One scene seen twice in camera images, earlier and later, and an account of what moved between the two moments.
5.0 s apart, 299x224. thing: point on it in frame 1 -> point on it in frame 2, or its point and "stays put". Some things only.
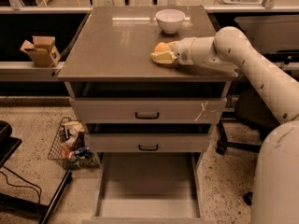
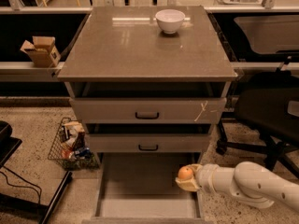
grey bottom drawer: x=148 y=188 stays put
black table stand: x=8 y=144 stays put
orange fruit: x=162 y=47 -> x=185 y=173
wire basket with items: x=70 y=144 stays put
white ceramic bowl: x=170 y=21 stays put
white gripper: x=183 y=51 -> x=206 y=176
